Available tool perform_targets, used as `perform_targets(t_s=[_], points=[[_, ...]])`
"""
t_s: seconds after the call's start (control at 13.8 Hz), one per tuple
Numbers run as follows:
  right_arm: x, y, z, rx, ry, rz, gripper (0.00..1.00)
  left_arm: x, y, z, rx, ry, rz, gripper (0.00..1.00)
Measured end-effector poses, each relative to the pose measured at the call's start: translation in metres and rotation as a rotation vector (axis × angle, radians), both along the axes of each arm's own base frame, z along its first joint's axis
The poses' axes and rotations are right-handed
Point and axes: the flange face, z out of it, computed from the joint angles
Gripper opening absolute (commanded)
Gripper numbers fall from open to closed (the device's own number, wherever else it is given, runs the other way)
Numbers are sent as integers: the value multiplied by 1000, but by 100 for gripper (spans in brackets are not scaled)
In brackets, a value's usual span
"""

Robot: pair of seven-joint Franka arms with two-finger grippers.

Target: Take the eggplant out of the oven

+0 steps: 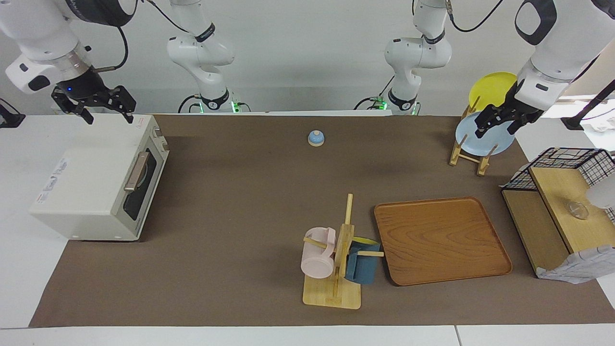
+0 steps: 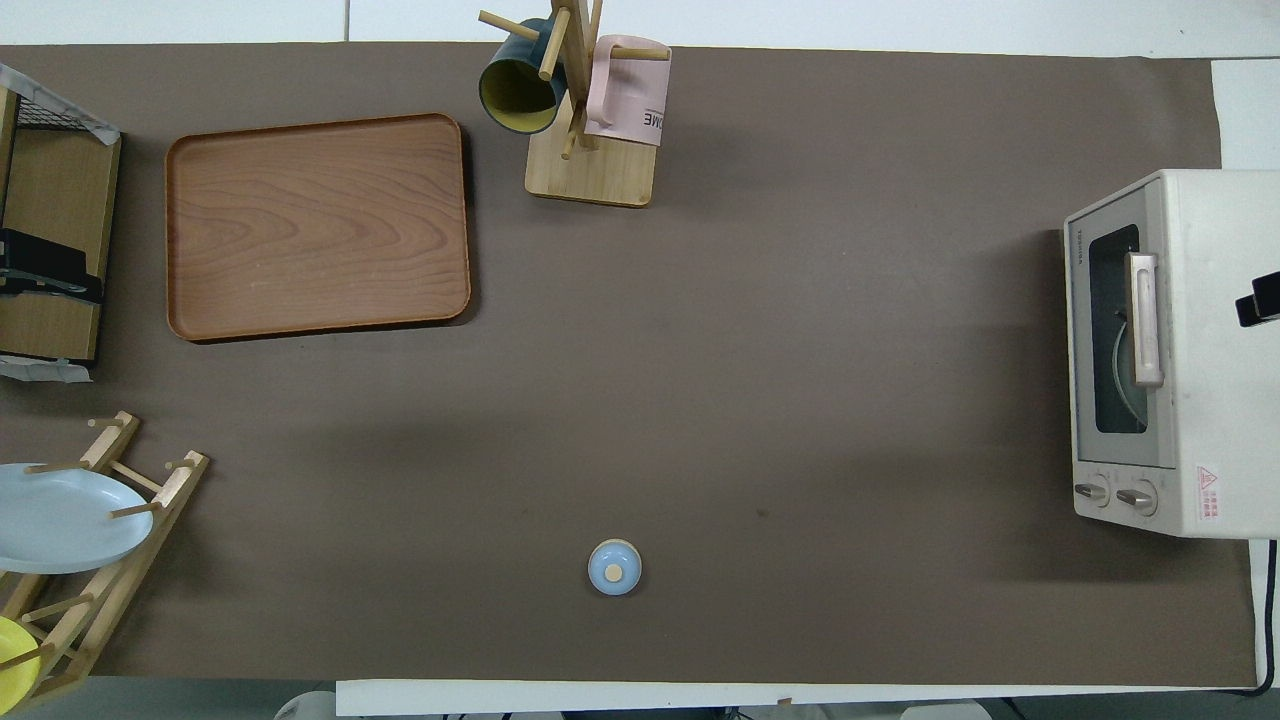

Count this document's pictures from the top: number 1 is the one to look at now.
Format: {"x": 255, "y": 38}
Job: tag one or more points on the black clamp mount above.
{"x": 9, "y": 117}

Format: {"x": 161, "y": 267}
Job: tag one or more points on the white rounded object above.
{"x": 603, "y": 197}

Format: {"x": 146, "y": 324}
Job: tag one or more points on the wooden two-tier shelf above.
{"x": 557, "y": 211}

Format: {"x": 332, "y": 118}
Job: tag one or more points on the blue call bell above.
{"x": 316, "y": 138}

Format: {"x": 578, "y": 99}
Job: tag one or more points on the wooden mug holder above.
{"x": 342, "y": 250}

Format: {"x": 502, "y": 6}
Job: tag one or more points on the light blue plate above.
{"x": 473, "y": 137}

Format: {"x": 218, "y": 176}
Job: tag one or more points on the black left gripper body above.
{"x": 511, "y": 111}

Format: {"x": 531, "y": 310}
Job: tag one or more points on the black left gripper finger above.
{"x": 514, "y": 128}
{"x": 480, "y": 133}

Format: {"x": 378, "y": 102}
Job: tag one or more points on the brown table mat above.
{"x": 250, "y": 192}

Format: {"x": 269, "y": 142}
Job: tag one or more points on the yellow plate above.
{"x": 491, "y": 89}

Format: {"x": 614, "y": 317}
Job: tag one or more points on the wooden plate rack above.
{"x": 482, "y": 166}

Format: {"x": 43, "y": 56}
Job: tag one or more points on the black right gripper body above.
{"x": 89, "y": 91}

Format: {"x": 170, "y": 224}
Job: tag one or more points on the brown wooden tray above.
{"x": 439, "y": 238}

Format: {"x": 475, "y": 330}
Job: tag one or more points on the white toaster oven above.
{"x": 86, "y": 178}

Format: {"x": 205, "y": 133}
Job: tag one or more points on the black camera stand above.
{"x": 588, "y": 108}

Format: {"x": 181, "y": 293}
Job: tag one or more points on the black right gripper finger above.
{"x": 128, "y": 116}
{"x": 88, "y": 117}

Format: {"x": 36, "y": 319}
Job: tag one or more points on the white checked cloth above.
{"x": 581, "y": 266}

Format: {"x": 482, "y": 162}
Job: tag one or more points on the blue mug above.
{"x": 362, "y": 266}

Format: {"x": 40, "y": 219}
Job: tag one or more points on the pink mug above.
{"x": 317, "y": 254}

